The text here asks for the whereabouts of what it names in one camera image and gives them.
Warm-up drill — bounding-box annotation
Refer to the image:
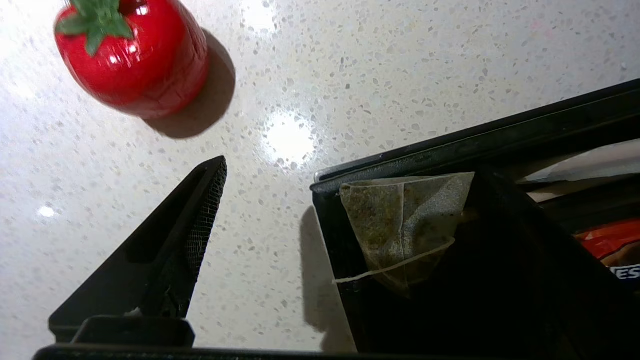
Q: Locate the red tomato toy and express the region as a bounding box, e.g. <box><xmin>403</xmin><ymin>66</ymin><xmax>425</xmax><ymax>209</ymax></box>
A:
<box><xmin>54</xmin><ymin>0</ymin><xmax>210</xmax><ymax>120</ymax></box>

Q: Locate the black compartment box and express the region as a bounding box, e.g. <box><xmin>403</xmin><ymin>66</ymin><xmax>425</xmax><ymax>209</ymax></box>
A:
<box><xmin>310</xmin><ymin>79</ymin><xmax>640</xmax><ymax>360</ymax></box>

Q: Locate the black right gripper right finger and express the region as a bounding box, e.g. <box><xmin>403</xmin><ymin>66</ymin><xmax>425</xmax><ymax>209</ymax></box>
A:
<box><xmin>472</xmin><ymin>169</ymin><xmax>640</xmax><ymax>353</ymax></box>

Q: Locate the red coffee sachet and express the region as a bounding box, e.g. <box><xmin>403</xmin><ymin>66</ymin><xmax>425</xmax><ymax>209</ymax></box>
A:
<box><xmin>574</xmin><ymin>217</ymin><xmax>640</xmax><ymax>282</ymax></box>

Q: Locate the tea bag with string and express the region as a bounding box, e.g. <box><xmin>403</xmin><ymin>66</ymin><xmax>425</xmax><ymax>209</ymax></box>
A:
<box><xmin>332</xmin><ymin>172</ymin><xmax>476</xmax><ymax>301</ymax></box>

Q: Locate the white stick sachet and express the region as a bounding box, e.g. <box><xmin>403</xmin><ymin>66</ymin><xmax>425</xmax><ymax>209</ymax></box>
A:
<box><xmin>520</xmin><ymin>139</ymin><xmax>640</xmax><ymax>203</ymax></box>

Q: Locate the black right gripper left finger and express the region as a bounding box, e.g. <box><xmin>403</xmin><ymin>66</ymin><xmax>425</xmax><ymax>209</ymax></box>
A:
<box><xmin>48</xmin><ymin>156</ymin><xmax>229</xmax><ymax>347</ymax></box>

